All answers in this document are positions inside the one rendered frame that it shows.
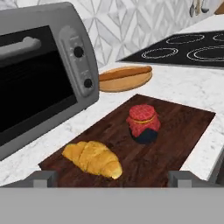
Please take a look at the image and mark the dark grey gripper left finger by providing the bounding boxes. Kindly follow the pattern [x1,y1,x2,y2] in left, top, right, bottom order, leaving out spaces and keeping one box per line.
[3,170,59,188]

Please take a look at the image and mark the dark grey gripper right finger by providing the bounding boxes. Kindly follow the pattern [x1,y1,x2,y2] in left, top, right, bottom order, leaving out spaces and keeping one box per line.
[167,171,220,188]

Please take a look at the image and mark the dark wooden cutting board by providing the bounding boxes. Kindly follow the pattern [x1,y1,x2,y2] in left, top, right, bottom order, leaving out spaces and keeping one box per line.
[38,93,217,188]

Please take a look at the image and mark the golden croissant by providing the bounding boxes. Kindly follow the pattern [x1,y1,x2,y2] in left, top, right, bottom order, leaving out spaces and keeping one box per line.
[61,140,123,180]

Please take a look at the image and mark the red-lidded jam jar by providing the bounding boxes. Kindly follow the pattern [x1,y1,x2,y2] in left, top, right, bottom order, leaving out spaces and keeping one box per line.
[125,103,162,145]

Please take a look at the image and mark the grey toaster oven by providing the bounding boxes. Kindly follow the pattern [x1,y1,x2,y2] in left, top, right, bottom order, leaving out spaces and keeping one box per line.
[0,2,101,161]

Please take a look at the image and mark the black toaster oven knob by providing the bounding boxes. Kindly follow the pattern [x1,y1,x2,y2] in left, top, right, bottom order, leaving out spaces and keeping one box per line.
[73,45,85,59]
[83,78,94,89]

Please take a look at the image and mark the hot dog bun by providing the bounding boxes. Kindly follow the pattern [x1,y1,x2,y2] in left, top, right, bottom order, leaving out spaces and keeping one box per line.
[98,65,153,94]

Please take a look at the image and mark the black hob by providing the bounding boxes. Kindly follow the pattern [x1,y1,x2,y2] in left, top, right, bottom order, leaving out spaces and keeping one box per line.
[116,30,224,70]

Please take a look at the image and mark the hanging kitchen utensils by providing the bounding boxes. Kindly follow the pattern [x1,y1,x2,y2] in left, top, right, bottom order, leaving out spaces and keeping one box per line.
[189,0,211,18]

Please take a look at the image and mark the grey toaster oven handle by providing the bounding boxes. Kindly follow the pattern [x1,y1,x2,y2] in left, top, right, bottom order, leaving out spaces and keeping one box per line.
[0,36,42,60]

